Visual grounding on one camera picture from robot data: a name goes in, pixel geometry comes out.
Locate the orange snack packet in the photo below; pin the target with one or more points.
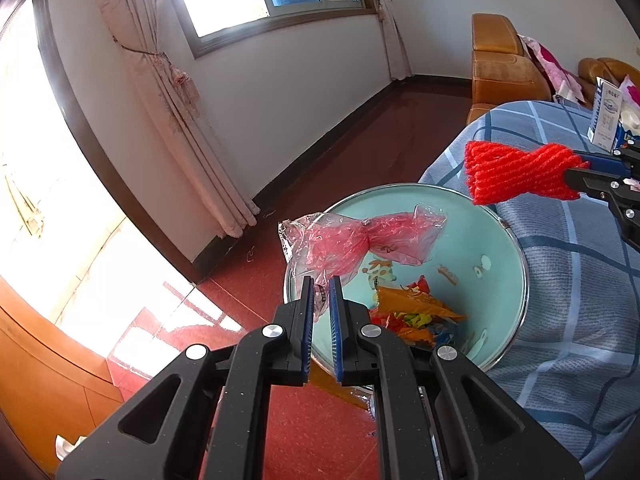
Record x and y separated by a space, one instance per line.
415 305

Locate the narrow floral curtain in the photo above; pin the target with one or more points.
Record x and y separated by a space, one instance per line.
390 25

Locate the white milk carton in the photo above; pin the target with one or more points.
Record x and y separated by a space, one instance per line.
605 115

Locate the red foam net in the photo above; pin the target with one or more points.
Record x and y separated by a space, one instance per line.
510 170

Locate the brown leather sofa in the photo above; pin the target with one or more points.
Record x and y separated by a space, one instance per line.
600 67

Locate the colourful snack packet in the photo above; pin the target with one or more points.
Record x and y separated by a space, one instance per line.
420 330

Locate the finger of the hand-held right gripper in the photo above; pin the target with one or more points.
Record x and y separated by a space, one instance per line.
590 180
600 161

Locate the mint green trash bin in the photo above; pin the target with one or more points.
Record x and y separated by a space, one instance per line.
465 240

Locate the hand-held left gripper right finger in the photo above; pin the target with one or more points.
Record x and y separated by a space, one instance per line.
336 330

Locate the blue checked tablecloth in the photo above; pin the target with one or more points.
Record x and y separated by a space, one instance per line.
560 310

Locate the brown leather armchair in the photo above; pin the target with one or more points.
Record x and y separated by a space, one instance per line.
500 70

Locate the long floral curtain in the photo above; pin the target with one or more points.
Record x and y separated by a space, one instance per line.
190 110

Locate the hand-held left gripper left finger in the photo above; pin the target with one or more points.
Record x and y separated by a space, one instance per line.
307 330

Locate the blue tissue box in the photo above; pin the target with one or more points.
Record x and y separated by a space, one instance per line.
627 132

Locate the pink clear plastic wrapper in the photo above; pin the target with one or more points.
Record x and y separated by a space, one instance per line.
345 245

